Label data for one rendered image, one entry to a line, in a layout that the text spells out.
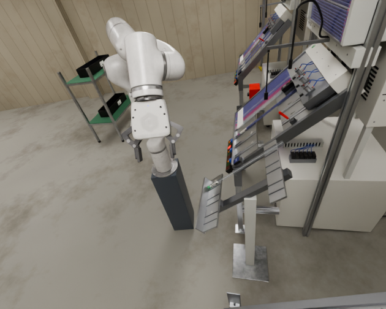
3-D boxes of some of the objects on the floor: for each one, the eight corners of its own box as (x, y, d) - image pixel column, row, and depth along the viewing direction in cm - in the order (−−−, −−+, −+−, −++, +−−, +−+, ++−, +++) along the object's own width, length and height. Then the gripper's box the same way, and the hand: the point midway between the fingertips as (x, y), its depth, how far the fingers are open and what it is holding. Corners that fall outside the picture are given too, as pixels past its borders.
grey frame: (238, 231, 176) (213, -138, 54) (239, 166, 233) (229, -85, 111) (309, 236, 162) (491, -239, 41) (293, 166, 219) (347, -120, 97)
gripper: (180, 95, 60) (187, 154, 62) (121, 102, 60) (129, 161, 62) (179, 90, 52) (187, 157, 54) (111, 98, 52) (121, 165, 54)
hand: (155, 156), depth 58 cm, fingers open, 8 cm apart
